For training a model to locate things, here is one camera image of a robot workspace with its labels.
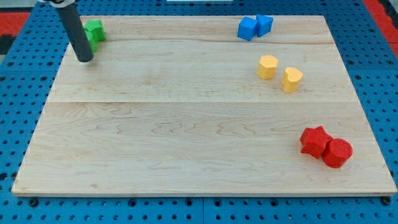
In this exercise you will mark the yellow heart block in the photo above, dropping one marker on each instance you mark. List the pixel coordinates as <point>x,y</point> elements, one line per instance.
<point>291,79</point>

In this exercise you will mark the yellow hexagon block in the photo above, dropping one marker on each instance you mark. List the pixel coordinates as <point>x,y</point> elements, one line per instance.
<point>267,67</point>

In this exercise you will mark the red cylinder block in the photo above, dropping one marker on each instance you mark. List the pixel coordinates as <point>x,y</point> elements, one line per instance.
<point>337,152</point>

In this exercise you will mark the blue pentagon block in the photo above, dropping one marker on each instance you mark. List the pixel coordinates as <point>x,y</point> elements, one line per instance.
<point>264,24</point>

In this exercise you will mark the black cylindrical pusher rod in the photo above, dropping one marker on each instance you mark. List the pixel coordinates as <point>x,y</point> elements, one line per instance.
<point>71,22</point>

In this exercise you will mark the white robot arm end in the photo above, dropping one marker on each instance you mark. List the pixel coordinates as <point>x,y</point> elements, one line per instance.
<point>58,3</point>

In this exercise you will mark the red star block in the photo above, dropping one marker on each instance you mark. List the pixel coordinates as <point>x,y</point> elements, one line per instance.
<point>314,141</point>

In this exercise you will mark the blue cube block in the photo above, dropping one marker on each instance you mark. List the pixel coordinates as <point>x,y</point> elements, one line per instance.
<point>247,28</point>

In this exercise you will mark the green star block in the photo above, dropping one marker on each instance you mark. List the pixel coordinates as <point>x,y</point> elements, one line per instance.
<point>96,29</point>

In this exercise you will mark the light wooden board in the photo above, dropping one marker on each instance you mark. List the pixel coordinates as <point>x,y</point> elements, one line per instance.
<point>172,106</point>

